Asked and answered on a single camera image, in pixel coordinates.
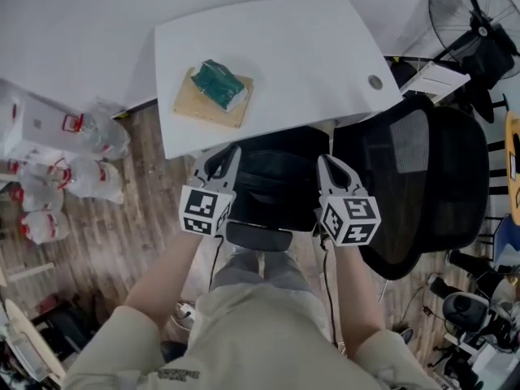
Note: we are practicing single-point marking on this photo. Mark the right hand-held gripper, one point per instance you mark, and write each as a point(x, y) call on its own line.
point(349, 219)

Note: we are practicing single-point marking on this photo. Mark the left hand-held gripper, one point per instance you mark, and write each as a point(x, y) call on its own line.
point(203, 211)

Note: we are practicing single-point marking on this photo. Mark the black mesh office chair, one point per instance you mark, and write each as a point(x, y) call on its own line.
point(438, 201)

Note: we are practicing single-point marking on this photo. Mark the person's left forearm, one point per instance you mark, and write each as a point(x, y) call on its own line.
point(162, 282)

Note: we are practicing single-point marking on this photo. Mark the person's right forearm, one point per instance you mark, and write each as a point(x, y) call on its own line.
point(359, 295)

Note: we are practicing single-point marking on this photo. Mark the wooden board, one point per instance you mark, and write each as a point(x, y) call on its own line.
point(191, 108)

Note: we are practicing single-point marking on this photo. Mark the green foil packet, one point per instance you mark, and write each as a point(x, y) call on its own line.
point(215, 83)

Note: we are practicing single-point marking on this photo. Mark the person's grey trousers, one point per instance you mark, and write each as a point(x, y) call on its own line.
point(243, 270)

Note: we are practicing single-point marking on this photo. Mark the group of clear water jugs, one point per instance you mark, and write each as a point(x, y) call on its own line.
point(93, 177)

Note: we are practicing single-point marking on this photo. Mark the white flat box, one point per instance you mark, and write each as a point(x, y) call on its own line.
point(436, 80)

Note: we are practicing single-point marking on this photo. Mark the white desk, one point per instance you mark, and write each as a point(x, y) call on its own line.
point(292, 47)

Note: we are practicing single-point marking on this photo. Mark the yellow round table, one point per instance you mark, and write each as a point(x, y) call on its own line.
point(512, 157)

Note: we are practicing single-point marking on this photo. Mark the person's beige shirt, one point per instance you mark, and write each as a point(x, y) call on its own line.
point(260, 347)

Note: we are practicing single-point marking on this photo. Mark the grey and black device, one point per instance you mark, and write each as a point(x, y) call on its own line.
point(467, 311)

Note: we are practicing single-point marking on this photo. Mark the white water dispenser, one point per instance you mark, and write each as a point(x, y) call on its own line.
point(36, 116)

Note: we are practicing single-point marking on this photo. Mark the black standing fan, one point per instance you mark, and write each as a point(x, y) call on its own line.
point(479, 27)

